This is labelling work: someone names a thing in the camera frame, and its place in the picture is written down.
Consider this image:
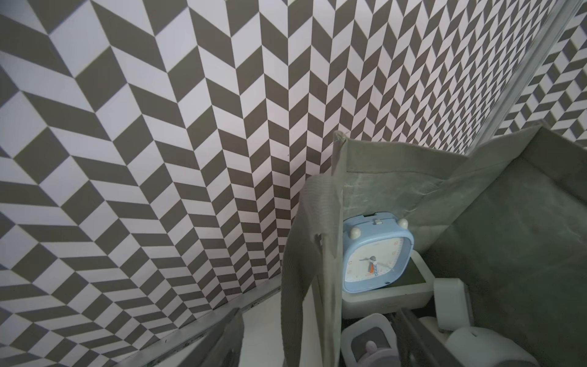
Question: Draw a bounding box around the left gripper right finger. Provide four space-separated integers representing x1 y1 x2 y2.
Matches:
394 308 463 367

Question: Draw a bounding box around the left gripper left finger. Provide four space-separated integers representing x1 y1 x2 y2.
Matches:
179 309 245 367

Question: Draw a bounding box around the pink round alarm clock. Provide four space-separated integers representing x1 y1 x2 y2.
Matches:
357 340 401 367

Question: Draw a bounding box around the tall white digital clock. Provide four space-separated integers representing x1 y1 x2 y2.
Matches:
342 250 435 320

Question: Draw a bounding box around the blue square alarm clock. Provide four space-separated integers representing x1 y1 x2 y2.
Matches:
342 212 414 294

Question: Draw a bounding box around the green canvas bag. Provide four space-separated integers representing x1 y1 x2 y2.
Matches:
281 126 586 366

